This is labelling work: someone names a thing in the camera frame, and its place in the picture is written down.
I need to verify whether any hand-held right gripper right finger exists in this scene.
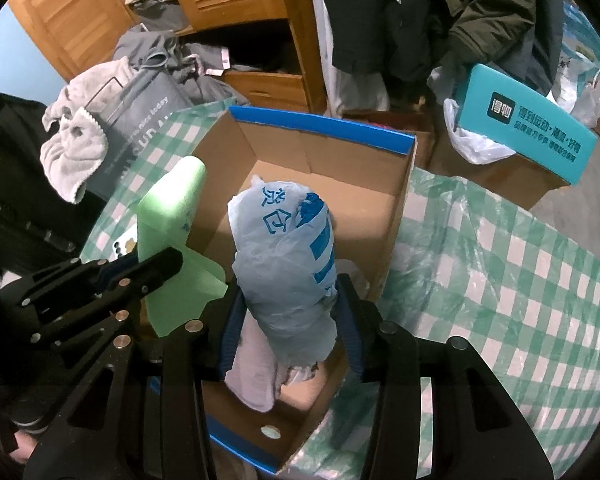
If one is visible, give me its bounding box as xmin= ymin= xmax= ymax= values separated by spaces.
xmin=336 ymin=275 xmax=553 ymax=480

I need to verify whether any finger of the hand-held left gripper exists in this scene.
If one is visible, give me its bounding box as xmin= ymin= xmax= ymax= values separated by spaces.
xmin=19 ymin=254 xmax=142 ymax=307
xmin=22 ymin=247 xmax=184 ymax=354

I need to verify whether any brown cardboard box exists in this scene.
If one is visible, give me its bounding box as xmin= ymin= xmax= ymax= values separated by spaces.
xmin=342 ymin=110 xmax=572 ymax=212

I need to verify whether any olive hanging jacket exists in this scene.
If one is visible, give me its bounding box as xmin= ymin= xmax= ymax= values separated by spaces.
xmin=430 ymin=0 xmax=564 ymax=97

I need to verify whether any grey clothing pile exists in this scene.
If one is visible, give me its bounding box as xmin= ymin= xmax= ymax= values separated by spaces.
xmin=112 ymin=0 xmax=252 ymax=107

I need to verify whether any light green foam sheet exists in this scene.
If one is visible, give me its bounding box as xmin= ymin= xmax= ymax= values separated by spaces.
xmin=136 ymin=156 xmax=228 ymax=338

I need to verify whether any grey printed bag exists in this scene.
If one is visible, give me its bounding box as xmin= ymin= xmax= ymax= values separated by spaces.
xmin=82 ymin=67 xmax=192 ymax=202

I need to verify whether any blue-printed plastic bag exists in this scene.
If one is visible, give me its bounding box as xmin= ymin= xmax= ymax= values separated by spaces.
xmin=227 ymin=177 xmax=338 ymax=366

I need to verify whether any black cloth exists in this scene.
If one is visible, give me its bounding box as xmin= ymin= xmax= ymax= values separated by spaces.
xmin=0 ymin=89 xmax=83 ymax=273

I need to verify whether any green checkered tablecloth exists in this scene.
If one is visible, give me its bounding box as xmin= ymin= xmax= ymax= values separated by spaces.
xmin=80 ymin=100 xmax=600 ymax=480

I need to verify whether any teal printed box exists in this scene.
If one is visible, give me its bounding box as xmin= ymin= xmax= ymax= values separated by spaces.
xmin=452 ymin=62 xmax=598 ymax=187

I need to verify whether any white translucent plastic bag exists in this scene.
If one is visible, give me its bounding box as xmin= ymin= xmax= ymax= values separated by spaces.
xmin=442 ymin=97 xmax=518 ymax=166

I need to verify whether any black hanging jacket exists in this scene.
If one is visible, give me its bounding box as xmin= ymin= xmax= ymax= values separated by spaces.
xmin=321 ymin=0 xmax=461 ymax=84

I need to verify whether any grey sock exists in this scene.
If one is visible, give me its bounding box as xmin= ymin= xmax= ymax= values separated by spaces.
xmin=225 ymin=317 xmax=293 ymax=413

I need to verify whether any blue-rimmed cardboard box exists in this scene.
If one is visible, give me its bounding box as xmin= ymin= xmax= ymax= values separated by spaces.
xmin=145 ymin=106 xmax=418 ymax=476

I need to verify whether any blue patterned plastic bag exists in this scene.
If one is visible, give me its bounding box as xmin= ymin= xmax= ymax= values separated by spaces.
xmin=555 ymin=2 xmax=600 ymax=91

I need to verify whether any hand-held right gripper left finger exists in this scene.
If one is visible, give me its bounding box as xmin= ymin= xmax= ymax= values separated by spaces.
xmin=25 ymin=285 xmax=247 ymax=480

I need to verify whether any light grey towel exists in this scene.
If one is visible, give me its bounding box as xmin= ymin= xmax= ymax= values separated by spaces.
xmin=40 ymin=55 xmax=136 ymax=205

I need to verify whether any clear plastic bag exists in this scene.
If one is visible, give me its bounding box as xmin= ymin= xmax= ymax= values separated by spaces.
xmin=555 ymin=67 xmax=600 ymax=129

